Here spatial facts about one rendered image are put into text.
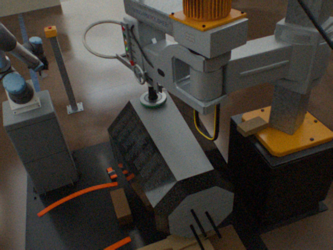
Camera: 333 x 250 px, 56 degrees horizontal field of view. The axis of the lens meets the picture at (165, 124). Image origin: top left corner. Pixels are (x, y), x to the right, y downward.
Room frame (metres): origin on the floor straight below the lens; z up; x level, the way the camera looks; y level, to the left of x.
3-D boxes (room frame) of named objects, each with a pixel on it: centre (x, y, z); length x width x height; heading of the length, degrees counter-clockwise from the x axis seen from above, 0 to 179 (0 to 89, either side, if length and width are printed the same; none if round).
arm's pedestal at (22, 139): (2.24, 1.16, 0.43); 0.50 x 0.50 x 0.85; 21
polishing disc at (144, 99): (2.14, 0.08, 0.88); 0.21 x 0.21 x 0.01
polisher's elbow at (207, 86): (1.58, -0.26, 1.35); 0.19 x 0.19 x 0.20
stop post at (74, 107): (3.41, 1.16, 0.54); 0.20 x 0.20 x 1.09; 15
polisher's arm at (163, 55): (1.80, -0.11, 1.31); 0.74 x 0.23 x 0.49; 31
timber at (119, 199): (1.71, 0.45, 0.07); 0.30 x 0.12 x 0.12; 16
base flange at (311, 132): (1.76, -0.88, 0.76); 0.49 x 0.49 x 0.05; 15
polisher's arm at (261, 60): (1.71, -0.69, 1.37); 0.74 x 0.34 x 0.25; 107
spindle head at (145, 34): (2.07, 0.04, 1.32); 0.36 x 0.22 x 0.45; 31
